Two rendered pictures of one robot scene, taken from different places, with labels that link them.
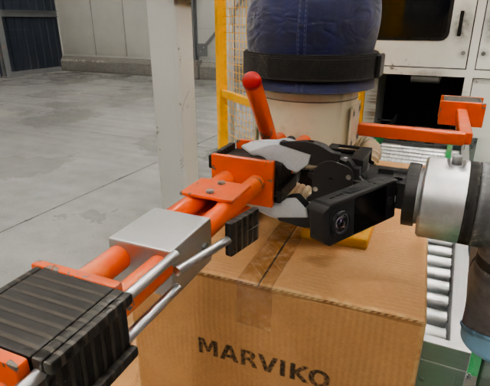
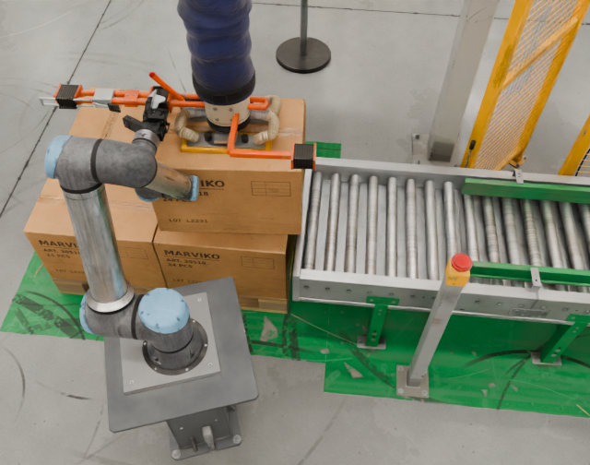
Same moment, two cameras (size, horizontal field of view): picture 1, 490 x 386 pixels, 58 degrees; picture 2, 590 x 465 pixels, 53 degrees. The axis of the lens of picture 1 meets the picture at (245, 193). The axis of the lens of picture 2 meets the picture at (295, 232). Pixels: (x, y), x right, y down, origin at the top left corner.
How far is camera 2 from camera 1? 2.26 m
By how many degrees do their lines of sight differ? 61
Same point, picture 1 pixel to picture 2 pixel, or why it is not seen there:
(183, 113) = (466, 25)
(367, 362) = not seen: hidden behind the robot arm
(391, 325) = not seen: hidden behind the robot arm
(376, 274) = (164, 155)
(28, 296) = (69, 89)
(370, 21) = (206, 80)
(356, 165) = (148, 118)
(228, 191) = (128, 98)
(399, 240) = (193, 160)
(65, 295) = (70, 92)
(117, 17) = not seen: outside the picture
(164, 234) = (99, 95)
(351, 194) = (130, 120)
